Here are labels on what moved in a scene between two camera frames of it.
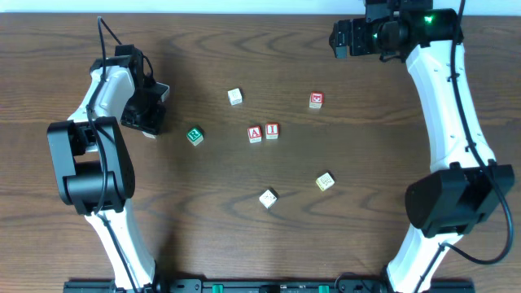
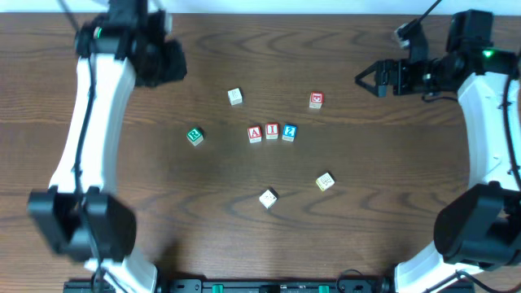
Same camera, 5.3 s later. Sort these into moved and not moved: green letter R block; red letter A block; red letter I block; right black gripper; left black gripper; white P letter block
Moved: left black gripper; right black gripper
Not moved: white P letter block; green letter R block; red letter A block; red letter I block
